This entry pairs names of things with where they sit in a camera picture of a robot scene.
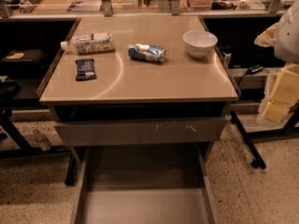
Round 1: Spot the black table leg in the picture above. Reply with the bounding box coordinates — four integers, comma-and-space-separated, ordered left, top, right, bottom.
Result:
230, 111, 266, 169

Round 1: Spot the black power adapter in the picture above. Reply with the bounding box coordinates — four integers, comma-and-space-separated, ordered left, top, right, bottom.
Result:
247, 64, 263, 75

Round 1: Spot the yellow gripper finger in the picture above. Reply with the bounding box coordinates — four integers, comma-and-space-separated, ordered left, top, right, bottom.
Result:
261, 63, 299, 123
254, 23, 278, 48

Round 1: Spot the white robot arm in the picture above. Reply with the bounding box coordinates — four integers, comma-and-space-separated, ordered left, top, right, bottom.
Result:
254, 0, 299, 123

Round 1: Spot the white bowl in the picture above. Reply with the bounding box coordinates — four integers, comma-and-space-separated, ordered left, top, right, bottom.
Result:
182, 30, 218, 59

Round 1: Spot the beige drawer cabinet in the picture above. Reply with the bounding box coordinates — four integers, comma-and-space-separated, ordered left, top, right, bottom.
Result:
36, 14, 241, 224

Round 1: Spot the open middle drawer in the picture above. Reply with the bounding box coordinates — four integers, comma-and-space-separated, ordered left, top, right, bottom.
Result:
70, 145, 220, 224

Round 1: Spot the closed top drawer front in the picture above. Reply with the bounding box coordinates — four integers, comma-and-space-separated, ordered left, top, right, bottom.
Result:
55, 117, 226, 147

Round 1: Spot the dark blue snack packet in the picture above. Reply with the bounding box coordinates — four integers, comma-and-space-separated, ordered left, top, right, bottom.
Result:
76, 59, 96, 81

